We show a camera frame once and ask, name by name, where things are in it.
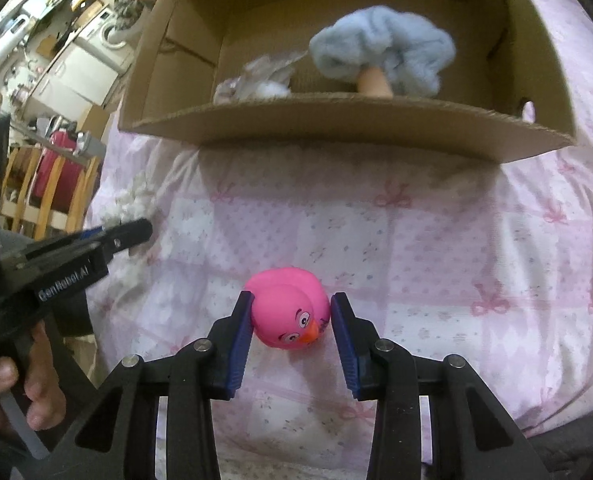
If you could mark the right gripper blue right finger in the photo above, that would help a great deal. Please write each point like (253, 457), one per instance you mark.
(344, 324)

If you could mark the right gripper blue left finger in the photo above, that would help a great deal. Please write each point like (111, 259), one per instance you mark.
(239, 337)

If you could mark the pink rubber duck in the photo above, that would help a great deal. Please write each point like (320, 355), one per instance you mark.
(290, 308)

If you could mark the clear plastic bag with barcode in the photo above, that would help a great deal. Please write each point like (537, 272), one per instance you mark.
(277, 67)

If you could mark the light blue fluffy scrunchie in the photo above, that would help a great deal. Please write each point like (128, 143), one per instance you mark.
(408, 47)

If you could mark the wooden chair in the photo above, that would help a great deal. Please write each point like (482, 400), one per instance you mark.
(45, 193)

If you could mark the white floral scrunchie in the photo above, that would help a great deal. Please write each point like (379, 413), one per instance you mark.
(128, 201)

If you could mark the pink patterned bed quilt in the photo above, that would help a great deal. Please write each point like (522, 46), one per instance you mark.
(443, 254)

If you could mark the white kitchen cabinet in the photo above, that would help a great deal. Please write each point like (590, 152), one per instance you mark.
(71, 83)

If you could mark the white washing machine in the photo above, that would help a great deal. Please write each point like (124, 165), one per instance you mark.
(97, 39)

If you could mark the white fluffy scrunchie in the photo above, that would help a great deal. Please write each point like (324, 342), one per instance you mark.
(269, 90)

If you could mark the open brown cardboard box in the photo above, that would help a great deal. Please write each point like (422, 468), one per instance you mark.
(471, 77)

